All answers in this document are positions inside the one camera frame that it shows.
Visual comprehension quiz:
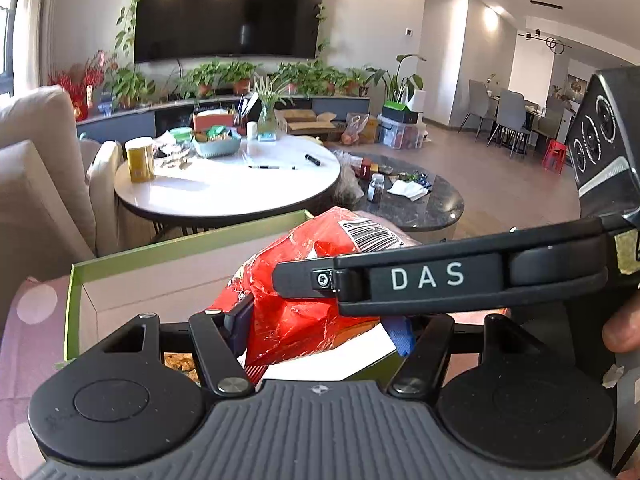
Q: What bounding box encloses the cardboard box on console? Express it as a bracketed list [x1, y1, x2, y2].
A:
[276, 108, 336, 136]

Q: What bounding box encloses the yellow canister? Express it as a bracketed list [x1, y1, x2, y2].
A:
[125, 136, 155, 183]

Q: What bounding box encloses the person right hand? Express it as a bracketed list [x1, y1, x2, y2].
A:
[602, 292, 640, 353]

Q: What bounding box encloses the pink polka dot tablecloth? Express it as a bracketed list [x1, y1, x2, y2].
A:
[1, 275, 70, 479]

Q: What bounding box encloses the red plastic stool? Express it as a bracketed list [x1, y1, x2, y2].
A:
[542, 139, 567, 174]

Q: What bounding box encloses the light blue snack bowl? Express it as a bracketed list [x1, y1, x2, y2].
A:
[192, 130, 242, 158]

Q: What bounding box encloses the glass vase with plant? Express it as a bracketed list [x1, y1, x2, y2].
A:
[252, 76, 281, 134]

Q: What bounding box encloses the black marker pen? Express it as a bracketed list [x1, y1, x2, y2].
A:
[305, 154, 322, 167]

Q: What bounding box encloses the dark round marble table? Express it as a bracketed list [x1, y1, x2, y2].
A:
[328, 152, 467, 233]

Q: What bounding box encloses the brown beige snack bag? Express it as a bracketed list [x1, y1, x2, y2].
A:
[164, 352, 200, 384]

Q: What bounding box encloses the beige sofa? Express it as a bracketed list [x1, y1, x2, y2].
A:
[1, 86, 125, 314]

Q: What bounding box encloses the grey dining chair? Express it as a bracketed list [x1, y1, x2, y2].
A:
[487, 90, 530, 157]

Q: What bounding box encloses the white round coffee table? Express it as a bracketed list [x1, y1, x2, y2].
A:
[114, 136, 341, 229]

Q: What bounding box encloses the green cardboard box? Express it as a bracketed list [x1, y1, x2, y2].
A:
[63, 211, 395, 382]

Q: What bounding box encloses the shiny red snack bag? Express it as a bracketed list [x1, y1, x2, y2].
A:
[212, 207, 418, 373]

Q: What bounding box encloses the wall mounted television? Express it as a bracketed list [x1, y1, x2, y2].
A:
[134, 0, 321, 63]

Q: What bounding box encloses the dark tv console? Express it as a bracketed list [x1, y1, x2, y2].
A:
[76, 96, 370, 144]

